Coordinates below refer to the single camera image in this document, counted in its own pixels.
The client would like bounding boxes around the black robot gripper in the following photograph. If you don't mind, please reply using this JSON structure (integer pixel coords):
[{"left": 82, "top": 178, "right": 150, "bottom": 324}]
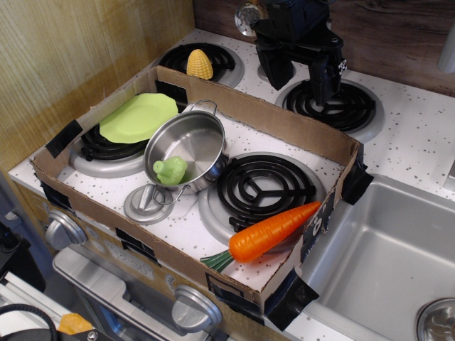
[{"left": 253, "top": 1, "right": 344, "bottom": 106}]

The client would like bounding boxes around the green toy broccoli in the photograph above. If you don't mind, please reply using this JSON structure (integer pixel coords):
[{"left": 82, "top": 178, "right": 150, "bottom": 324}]
[{"left": 153, "top": 156, "right": 188, "bottom": 185}]

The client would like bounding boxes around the small steel pan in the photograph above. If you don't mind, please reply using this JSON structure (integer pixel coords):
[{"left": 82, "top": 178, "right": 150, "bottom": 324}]
[{"left": 143, "top": 99, "right": 229, "bottom": 203}]

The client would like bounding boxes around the grey stovetop knob back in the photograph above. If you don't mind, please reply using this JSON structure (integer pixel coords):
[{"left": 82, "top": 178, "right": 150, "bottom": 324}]
[{"left": 257, "top": 65, "right": 296, "bottom": 82}]

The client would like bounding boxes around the grey stovetop knob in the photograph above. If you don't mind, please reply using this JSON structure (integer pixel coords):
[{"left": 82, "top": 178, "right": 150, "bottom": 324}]
[
  {"left": 124, "top": 184, "right": 173, "bottom": 224},
  {"left": 257, "top": 65, "right": 296, "bottom": 82}
]

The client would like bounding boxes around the back right stove burner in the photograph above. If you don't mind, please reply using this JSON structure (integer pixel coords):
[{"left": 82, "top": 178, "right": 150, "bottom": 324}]
[{"left": 275, "top": 80, "right": 385, "bottom": 144}]

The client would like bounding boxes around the stove burner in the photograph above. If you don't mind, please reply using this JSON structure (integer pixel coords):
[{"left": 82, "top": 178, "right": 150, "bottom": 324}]
[
  {"left": 275, "top": 80, "right": 385, "bottom": 144},
  {"left": 198, "top": 152, "right": 326, "bottom": 251},
  {"left": 70, "top": 124, "right": 147, "bottom": 178},
  {"left": 153, "top": 43, "right": 245, "bottom": 88}
]

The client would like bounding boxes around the back left stove burner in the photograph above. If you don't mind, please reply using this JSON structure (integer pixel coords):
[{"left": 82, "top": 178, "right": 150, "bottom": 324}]
[{"left": 153, "top": 43, "right": 245, "bottom": 88}]

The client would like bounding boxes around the hanging silver strainer ladle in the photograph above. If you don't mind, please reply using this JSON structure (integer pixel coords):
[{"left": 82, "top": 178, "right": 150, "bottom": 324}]
[{"left": 234, "top": 0, "right": 267, "bottom": 38}]

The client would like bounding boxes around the yellow toy corn cob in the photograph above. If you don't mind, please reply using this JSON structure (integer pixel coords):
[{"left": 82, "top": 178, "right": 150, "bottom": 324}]
[{"left": 186, "top": 49, "right": 214, "bottom": 80}]

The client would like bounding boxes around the front right stove burner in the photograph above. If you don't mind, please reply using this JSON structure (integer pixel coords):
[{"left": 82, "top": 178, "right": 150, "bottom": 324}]
[{"left": 198, "top": 152, "right": 326, "bottom": 251}]

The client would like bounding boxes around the light green plastic plate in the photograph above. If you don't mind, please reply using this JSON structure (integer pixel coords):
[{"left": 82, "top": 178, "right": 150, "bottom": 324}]
[{"left": 99, "top": 93, "right": 178, "bottom": 144}]

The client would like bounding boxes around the orange toy carrot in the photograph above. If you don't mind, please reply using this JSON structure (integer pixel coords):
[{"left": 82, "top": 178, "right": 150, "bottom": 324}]
[{"left": 200, "top": 201, "right": 321, "bottom": 272}]

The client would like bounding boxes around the grey stovetop knob front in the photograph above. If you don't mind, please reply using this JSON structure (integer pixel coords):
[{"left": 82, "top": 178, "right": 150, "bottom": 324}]
[{"left": 124, "top": 184, "right": 173, "bottom": 224}]

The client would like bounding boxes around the grey toy sink basin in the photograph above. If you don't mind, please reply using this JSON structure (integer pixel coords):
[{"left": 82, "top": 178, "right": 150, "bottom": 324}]
[{"left": 302, "top": 175, "right": 454, "bottom": 340}]

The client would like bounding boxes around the front left stove burner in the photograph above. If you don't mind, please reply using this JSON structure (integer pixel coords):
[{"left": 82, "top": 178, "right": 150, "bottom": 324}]
[{"left": 70, "top": 124, "right": 147, "bottom": 178}]

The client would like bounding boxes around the right oven front knob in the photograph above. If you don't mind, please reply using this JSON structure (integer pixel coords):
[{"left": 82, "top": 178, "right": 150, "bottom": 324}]
[{"left": 171, "top": 284, "right": 223, "bottom": 333}]

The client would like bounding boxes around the oven knob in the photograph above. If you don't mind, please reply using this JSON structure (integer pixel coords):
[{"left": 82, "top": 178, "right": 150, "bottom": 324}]
[
  {"left": 171, "top": 284, "right": 223, "bottom": 333},
  {"left": 45, "top": 210, "right": 88, "bottom": 251}
]

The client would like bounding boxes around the silver sink drain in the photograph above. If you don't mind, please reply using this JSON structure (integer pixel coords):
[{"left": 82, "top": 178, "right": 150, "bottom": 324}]
[{"left": 415, "top": 298, "right": 454, "bottom": 341}]

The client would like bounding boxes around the left oven front knob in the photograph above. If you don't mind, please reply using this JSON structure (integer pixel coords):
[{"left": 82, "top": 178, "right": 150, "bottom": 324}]
[{"left": 45, "top": 210, "right": 88, "bottom": 251}]

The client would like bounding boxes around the orange tape piece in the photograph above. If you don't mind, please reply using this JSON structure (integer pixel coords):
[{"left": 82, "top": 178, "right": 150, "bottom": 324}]
[{"left": 57, "top": 313, "right": 93, "bottom": 335}]

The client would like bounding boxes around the grey faucet post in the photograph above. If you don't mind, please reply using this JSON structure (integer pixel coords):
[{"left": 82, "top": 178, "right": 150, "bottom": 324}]
[{"left": 437, "top": 26, "right": 455, "bottom": 73}]

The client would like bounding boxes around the silver oven door handle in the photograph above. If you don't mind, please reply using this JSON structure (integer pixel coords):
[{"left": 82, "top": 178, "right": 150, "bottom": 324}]
[{"left": 53, "top": 248, "right": 212, "bottom": 340}]

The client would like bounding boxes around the black cable loop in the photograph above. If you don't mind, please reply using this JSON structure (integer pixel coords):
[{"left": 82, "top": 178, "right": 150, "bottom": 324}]
[{"left": 0, "top": 303, "right": 60, "bottom": 341}]

